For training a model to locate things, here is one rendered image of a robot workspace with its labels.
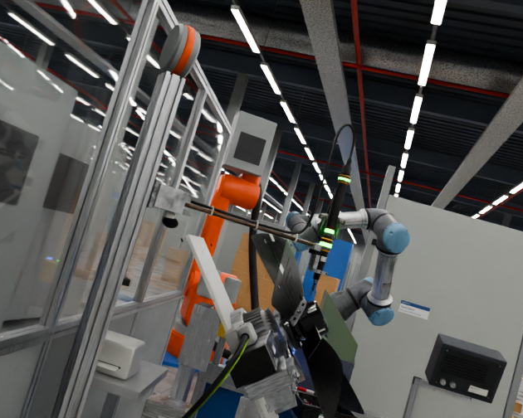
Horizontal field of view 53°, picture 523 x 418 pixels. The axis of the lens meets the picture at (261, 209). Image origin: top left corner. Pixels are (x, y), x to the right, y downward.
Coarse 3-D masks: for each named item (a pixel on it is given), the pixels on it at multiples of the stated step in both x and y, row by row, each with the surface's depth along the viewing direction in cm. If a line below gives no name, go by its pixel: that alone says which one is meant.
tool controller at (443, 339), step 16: (448, 336) 221; (432, 352) 222; (448, 352) 211; (464, 352) 211; (480, 352) 211; (496, 352) 216; (432, 368) 216; (448, 368) 212; (464, 368) 211; (480, 368) 210; (496, 368) 210; (432, 384) 215; (448, 384) 213; (464, 384) 212; (480, 384) 211; (496, 384) 211; (480, 400) 213
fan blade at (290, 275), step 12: (288, 252) 160; (288, 264) 159; (276, 276) 151; (288, 276) 159; (300, 276) 168; (276, 288) 151; (288, 288) 159; (300, 288) 168; (276, 300) 153; (288, 300) 162; (300, 300) 169; (288, 312) 164
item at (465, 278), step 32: (384, 192) 367; (416, 224) 364; (448, 224) 363; (480, 224) 361; (416, 256) 362; (448, 256) 361; (480, 256) 359; (512, 256) 358; (416, 288) 360; (448, 288) 359; (480, 288) 357; (512, 288) 356; (352, 320) 360; (416, 320) 358; (448, 320) 357; (480, 320) 355; (512, 320) 354; (384, 352) 358; (416, 352) 356; (512, 352) 352; (352, 384) 357; (384, 384) 356; (512, 384) 349; (416, 416) 352; (448, 416) 351; (480, 416) 349
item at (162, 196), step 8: (160, 184) 155; (152, 192) 155; (160, 192) 154; (168, 192) 156; (176, 192) 157; (184, 192) 158; (152, 200) 155; (160, 200) 155; (168, 200) 156; (176, 200) 157; (184, 200) 158; (160, 208) 157; (168, 208) 156; (176, 208) 157
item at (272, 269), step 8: (256, 240) 186; (280, 240) 196; (256, 248) 184; (264, 248) 186; (272, 248) 189; (280, 248) 192; (264, 256) 184; (272, 256) 187; (280, 256) 189; (264, 264) 183; (272, 264) 185; (272, 272) 183; (272, 280) 182
